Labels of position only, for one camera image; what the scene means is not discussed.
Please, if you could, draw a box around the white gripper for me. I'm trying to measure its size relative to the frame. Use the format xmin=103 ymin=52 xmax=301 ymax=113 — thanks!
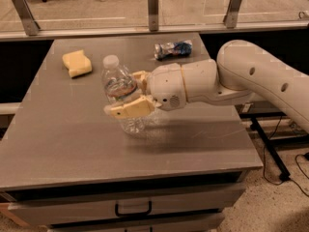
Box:
xmin=103 ymin=63 xmax=186 ymax=120

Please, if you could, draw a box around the clear plastic water bottle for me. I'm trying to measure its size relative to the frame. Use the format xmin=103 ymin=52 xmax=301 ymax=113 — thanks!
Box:
xmin=101 ymin=55 xmax=145 ymax=135

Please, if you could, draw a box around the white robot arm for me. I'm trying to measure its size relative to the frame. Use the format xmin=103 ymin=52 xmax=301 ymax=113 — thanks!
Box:
xmin=103 ymin=40 xmax=309 ymax=131

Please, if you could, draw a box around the yellow sponge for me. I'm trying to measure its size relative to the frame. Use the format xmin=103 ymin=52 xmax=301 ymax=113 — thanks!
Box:
xmin=62 ymin=50 xmax=92 ymax=78

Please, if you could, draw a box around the crushed blue silver can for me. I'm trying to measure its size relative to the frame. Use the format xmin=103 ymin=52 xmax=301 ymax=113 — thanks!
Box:
xmin=154 ymin=40 xmax=192 ymax=61

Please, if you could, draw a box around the black metal stand leg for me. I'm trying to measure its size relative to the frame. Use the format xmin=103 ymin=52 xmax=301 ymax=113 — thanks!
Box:
xmin=251 ymin=117 xmax=290 ymax=183

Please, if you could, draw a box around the lower grey drawer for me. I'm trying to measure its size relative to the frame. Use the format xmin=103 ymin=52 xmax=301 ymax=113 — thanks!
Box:
xmin=48 ymin=213 xmax=224 ymax=232

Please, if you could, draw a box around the grey drawer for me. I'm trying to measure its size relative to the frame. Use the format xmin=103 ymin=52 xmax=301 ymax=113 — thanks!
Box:
xmin=9 ymin=183 xmax=244 ymax=225
xmin=48 ymin=213 xmax=224 ymax=232

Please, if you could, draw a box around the upper grey drawer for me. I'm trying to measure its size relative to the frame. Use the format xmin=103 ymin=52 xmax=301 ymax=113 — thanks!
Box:
xmin=9 ymin=183 xmax=244 ymax=225

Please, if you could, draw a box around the middle metal railing bracket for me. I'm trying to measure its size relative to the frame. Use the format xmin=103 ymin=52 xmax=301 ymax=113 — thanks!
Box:
xmin=148 ymin=0 xmax=158 ymax=32

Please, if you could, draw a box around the metal railing bracket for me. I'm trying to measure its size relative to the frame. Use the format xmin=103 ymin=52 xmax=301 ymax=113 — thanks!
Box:
xmin=12 ymin=0 xmax=41 ymax=36
xmin=223 ymin=0 xmax=242 ymax=29
xmin=148 ymin=0 xmax=158 ymax=32

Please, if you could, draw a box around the left metal railing bracket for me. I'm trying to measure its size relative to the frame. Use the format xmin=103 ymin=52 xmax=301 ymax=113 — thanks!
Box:
xmin=12 ymin=0 xmax=41 ymax=36

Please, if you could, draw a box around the black floor cable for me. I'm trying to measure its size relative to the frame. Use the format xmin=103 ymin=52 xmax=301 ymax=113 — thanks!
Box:
xmin=262 ymin=114 xmax=309 ymax=198

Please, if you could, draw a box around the right metal railing bracket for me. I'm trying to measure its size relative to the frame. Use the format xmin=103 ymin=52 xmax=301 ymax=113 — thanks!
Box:
xmin=223 ymin=0 xmax=242 ymax=29

